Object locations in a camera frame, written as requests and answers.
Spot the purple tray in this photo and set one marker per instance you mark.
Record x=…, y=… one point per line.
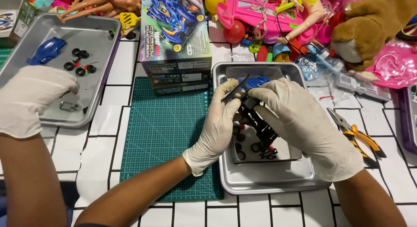
x=409, y=119

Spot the small metal clip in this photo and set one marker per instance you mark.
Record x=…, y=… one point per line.
x=68, y=106

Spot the pink toy basket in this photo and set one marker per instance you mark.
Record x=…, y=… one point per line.
x=251, y=9

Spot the person's left hand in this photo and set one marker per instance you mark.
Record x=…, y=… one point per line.
x=215, y=136

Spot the heap of clear plastic bags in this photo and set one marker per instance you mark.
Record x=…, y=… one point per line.
x=317, y=74

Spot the silver metal tray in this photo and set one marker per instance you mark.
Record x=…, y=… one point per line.
x=267, y=179
x=97, y=77

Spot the yellow toy spatula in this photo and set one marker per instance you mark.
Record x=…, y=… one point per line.
x=129, y=21

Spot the toy car box blue picture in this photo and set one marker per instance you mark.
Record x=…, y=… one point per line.
x=172, y=28

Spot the orange black pliers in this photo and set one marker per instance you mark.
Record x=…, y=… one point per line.
x=356, y=136

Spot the plastic doll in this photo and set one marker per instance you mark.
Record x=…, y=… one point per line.
x=311, y=15

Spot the heap of plastic dolls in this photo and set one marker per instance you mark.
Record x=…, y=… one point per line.
x=101, y=4

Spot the brown plush toy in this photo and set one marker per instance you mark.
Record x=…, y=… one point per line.
x=368, y=28

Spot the heap of colourful small toys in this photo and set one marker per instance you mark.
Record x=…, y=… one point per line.
x=277, y=51

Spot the black toy car chassis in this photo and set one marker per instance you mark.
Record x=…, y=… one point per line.
x=260, y=126

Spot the green cardboard box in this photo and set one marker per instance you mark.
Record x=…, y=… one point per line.
x=14, y=20

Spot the blue toy car body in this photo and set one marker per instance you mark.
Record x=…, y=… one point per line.
x=259, y=81
x=47, y=51

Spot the clear plastic blister pack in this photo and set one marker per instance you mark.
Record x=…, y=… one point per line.
x=363, y=87

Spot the red plastic ball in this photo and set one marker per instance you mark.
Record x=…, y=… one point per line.
x=234, y=31

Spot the white cardboard insert tray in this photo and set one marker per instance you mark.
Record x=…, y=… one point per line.
x=290, y=149

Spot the dark toy car box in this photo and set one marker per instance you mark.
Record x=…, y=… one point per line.
x=179, y=88
x=176, y=78

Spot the pink plastic bag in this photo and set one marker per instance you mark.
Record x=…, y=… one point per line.
x=395, y=66

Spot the black toy wheel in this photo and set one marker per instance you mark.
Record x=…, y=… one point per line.
x=255, y=147
x=111, y=33
x=131, y=35
x=236, y=129
x=84, y=54
x=91, y=68
x=238, y=146
x=240, y=137
x=241, y=155
x=80, y=71
x=68, y=66
x=76, y=52

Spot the green cutting mat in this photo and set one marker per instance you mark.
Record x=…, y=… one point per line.
x=163, y=132

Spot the small black plastic part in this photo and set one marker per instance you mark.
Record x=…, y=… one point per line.
x=269, y=154

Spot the person's right hand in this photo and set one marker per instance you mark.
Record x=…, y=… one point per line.
x=303, y=122

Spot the yellow plastic ball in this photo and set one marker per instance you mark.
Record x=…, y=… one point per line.
x=214, y=1

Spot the person's right fingers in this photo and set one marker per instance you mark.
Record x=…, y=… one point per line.
x=270, y=96

